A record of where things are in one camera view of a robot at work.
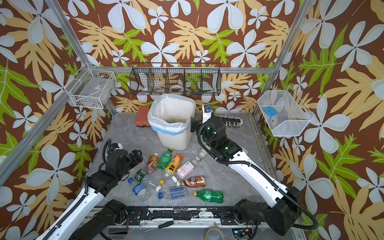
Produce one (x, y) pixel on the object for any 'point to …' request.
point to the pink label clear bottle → (186, 169)
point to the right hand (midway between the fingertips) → (199, 115)
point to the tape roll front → (220, 230)
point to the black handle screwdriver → (164, 225)
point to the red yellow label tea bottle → (152, 163)
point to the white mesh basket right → (292, 116)
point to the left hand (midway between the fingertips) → (136, 153)
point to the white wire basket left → (91, 88)
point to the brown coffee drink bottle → (197, 181)
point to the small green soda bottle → (165, 159)
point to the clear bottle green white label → (202, 153)
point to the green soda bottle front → (209, 195)
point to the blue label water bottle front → (174, 193)
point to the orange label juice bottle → (171, 168)
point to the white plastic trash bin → (179, 142)
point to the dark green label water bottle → (148, 179)
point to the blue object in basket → (270, 111)
